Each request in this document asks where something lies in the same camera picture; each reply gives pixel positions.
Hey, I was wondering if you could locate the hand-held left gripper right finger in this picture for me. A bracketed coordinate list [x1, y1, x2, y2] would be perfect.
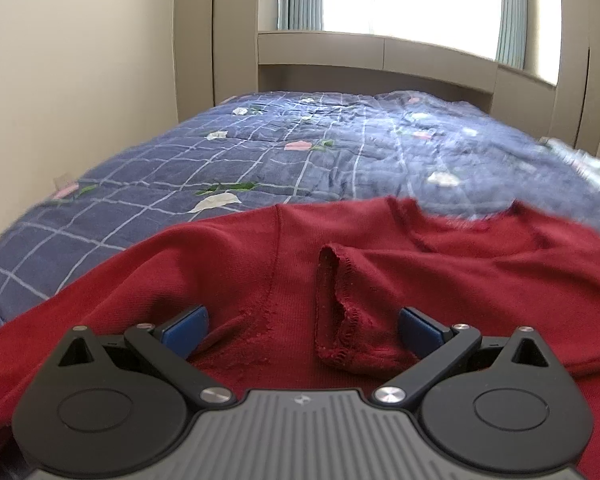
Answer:
[372, 306, 548, 413]

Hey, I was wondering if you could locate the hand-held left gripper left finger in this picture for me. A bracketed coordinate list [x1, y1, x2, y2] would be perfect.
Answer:
[55, 305, 236, 408]

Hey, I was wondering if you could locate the dark red knit sweater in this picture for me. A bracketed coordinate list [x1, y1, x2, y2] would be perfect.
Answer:
[0, 196, 600, 480]

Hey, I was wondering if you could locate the blue plaid floral quilt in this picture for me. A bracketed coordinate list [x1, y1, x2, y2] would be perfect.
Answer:
[0, 90, 600, 341]

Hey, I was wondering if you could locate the pale patterned bedding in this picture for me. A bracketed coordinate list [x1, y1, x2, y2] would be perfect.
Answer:
[537, 137, 600, 186]

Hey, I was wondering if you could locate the beige bay window cabinet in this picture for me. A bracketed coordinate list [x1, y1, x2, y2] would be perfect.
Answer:
[256, 30, 556, 116]

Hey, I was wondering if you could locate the beige tall wardrobe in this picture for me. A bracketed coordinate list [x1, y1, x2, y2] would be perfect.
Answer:
[172, 0, 261, 123]
[550, 0, 600, 163]

